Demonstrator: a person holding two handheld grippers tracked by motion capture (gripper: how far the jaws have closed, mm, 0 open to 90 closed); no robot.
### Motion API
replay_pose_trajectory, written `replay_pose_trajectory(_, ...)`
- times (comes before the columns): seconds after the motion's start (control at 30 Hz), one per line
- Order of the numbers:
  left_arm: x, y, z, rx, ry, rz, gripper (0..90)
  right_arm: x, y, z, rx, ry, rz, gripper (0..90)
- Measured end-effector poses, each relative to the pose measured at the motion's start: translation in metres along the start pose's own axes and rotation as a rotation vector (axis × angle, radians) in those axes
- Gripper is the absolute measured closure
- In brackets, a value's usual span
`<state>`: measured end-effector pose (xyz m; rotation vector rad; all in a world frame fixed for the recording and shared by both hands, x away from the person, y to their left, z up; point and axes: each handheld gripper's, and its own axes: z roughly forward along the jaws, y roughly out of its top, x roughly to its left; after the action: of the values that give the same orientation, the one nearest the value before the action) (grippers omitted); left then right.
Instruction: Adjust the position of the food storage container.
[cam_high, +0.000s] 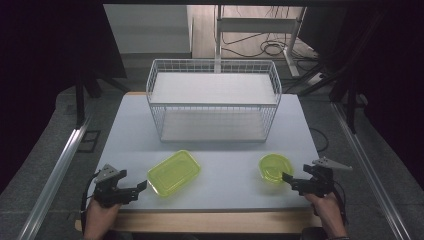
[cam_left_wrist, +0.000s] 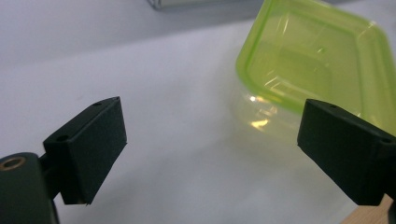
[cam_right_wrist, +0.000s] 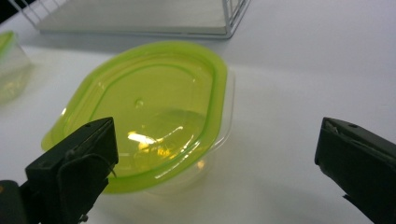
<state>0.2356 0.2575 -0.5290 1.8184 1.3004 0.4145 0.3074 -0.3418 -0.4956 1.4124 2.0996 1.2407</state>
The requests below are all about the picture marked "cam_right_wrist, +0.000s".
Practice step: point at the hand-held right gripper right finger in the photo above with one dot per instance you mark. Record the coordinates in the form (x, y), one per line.
(361, 161)

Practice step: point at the rectangular green-lidded clear container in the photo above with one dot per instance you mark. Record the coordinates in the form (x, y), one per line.
(12, 71)

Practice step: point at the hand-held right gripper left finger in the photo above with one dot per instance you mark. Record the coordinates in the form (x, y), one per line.
(71, 161)

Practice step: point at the round green-lidded clear container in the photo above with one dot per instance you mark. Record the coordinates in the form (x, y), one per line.
(155, 93)

